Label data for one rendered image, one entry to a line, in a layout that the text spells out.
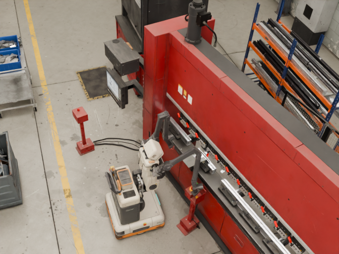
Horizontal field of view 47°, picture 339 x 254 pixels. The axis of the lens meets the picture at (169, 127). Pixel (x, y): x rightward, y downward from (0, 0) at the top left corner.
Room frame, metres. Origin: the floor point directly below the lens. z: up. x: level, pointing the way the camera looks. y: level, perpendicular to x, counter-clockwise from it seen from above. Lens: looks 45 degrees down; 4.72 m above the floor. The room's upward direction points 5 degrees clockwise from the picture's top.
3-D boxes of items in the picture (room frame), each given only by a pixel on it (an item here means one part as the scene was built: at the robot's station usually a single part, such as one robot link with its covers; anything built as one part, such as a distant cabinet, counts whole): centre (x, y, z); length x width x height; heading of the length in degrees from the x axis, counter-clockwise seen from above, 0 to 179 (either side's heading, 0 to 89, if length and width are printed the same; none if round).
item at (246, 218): (2.40, -0.98, 0.89); 0.30 x 0.05 x 0.03; 35
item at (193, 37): (3.76, -0.25, 2.54); 0.33 x 0.25 x 0.47; 35
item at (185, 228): (2.81, -0.36, 0.06); 0.25 x 0.20 x 0.12; 131
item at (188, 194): (2.83, -0.38, 0.75); 0.20 x 0.16 x 0.18; 41
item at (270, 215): (2.29, -1.13, 1.26); 0.15 x 0.09 x 0.17; 35
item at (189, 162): (3.16, -0.33, 1.00); 0.26 x 0.18 x 0.01; 125
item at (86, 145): (4.03, 1.30, 0.41); 0.25 x 0.20 x 0.83; 125
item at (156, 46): (4.15, -0.03, 1.15); 0.85 x 0.25 x 2.30; 125
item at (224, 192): (2.72, -0.75, 0.89); 0.30 x 0.05 x 0.03; 35
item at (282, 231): (2.13, -1.24, 1.26); 0.15 x 0.09 x 0.17; 35
